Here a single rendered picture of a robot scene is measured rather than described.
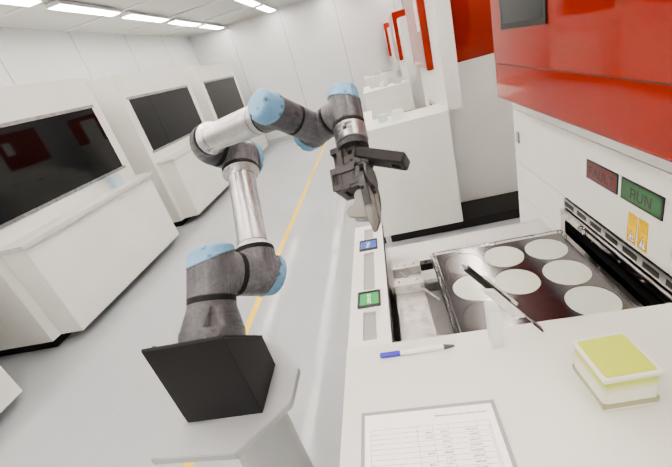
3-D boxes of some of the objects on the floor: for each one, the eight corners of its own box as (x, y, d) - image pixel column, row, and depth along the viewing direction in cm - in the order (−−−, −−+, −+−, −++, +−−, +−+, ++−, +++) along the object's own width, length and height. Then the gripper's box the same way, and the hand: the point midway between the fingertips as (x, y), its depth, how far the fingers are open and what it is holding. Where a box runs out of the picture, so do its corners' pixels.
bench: (187, 236, 445) (104, 70, 366) (84, 344, 283) (-104, 89, 204) (114, 252, 464) (20, 98, 385) (-21, 362, 302) (-231, 135, 223)
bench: (271, 147, 841) (240, 58, 762) (249, 171, 679) (206, 61, 600) (230, 158, 861) (196, 72, 782) (198, 183, 699) (151, 79, 620)
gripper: (341, 159, 86) (355, 243, 78) (323, 143, 78) (337, 234, 70) (374, 147, 82) (392, 233, 75) (359, 129, 75) (377, 223, 67)
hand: (377, 224), depth 72 cm, fingers closed
